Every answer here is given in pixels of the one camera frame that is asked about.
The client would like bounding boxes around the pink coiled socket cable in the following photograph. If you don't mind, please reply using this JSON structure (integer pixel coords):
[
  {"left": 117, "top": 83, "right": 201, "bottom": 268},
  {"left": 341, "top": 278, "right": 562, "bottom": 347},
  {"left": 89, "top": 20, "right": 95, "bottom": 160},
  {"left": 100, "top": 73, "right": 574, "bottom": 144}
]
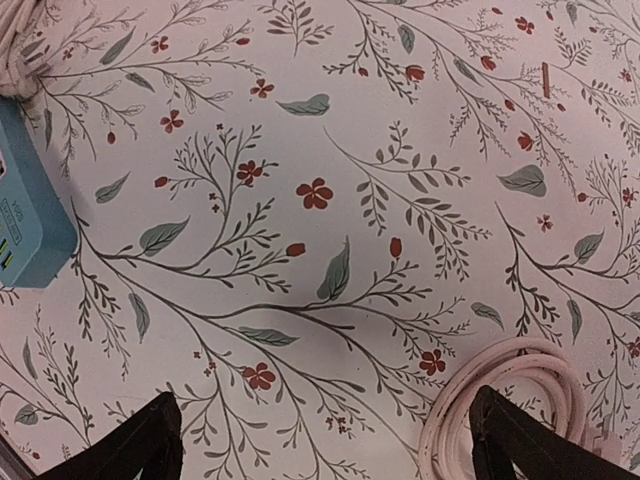
[{"left": 417, "top": 335, "right": 624, "bottom": 480}]

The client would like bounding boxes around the white coiled strip cable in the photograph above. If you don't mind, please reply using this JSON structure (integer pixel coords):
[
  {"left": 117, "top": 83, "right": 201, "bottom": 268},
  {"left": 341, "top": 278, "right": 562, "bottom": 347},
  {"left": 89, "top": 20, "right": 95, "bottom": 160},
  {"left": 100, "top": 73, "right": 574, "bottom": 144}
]
[{"left": 0, "top": 0, "right": 51, "bottom": 99}]

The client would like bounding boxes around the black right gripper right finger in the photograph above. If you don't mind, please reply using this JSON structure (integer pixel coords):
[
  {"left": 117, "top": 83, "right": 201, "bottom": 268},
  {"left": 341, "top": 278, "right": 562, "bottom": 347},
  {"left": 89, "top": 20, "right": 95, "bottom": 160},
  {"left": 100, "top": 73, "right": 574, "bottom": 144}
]
[{"left": 469, "top": 386, "right": 635, "bottom": 480}]

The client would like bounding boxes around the floral patterned table mat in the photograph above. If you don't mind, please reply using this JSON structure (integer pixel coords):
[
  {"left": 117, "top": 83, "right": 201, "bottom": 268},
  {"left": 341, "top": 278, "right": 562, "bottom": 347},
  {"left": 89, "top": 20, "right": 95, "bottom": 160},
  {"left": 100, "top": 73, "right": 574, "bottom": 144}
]
[{"left": 1, "top": 1, "right": 639, "bottom": 479}]

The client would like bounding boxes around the teal power strip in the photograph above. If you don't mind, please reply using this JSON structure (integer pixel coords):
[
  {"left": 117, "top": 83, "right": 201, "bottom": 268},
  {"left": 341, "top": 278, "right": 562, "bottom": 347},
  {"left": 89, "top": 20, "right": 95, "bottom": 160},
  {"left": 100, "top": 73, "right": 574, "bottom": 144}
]
[{"left": 1, "top": 98, "right": 77, "bottom": 289}]

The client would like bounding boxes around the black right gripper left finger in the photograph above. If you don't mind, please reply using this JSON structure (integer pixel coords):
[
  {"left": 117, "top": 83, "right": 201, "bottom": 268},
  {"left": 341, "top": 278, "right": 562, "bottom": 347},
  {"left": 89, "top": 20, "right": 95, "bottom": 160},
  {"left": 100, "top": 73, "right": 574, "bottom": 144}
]
[{"left": 38, "top": 392, "right": 183, "bottom": 480}]

